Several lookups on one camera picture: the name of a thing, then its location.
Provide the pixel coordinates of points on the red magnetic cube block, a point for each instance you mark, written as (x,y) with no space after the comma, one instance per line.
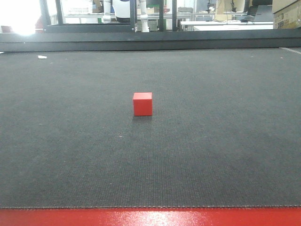
(142,103)

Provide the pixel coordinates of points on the dark grey fabric mat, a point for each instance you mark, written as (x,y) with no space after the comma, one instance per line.
(225,129)

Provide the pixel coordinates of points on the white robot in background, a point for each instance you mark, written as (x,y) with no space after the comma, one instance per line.
(122,12)

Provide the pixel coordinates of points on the white background table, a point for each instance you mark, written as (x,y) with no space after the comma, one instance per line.
(225,26)

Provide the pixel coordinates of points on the cardboard box right background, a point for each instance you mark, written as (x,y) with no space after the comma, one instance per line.
(286,14)

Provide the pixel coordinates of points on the black metal frame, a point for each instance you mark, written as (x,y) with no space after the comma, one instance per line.
(62,27)

